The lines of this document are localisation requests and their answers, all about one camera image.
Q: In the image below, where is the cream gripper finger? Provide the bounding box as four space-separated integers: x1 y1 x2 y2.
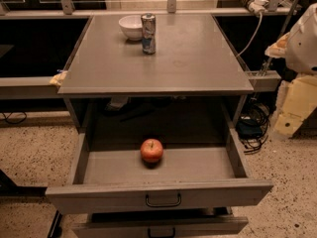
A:
273 75 317 137

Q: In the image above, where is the red apple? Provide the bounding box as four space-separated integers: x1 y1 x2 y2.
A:
140 139 163 163

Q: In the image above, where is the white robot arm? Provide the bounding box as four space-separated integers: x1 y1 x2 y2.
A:
264 3 317 137

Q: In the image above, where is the grey cabinet counter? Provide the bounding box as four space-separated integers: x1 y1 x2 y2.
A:
57 13 255 131

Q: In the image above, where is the open grey top drawer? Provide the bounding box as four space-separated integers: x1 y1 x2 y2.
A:
47 135 272 214

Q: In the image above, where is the white power strip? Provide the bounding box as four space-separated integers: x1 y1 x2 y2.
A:
240 0 267 15

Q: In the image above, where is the silver blue drink can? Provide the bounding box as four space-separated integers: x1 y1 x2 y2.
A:
141 13 156 55

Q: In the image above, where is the white bowl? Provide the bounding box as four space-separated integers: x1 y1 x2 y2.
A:
119 15 142 41

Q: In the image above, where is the yellow sponge cloth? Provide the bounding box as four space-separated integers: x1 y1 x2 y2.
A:
50 70 67 86

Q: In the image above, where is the black cable bundle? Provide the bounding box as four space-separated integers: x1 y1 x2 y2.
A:
236 102 271 155

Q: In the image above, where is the white power cable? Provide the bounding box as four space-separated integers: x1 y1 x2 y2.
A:
235 12 264 59

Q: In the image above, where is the black top drawer handle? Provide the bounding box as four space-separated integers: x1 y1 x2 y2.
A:
145 193 182 208

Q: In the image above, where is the black drawer handle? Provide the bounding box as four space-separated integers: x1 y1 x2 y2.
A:
147 228 176 238
145 193 182 208

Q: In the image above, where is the black floor cable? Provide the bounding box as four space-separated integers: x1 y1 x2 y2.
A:
0 111 28 125

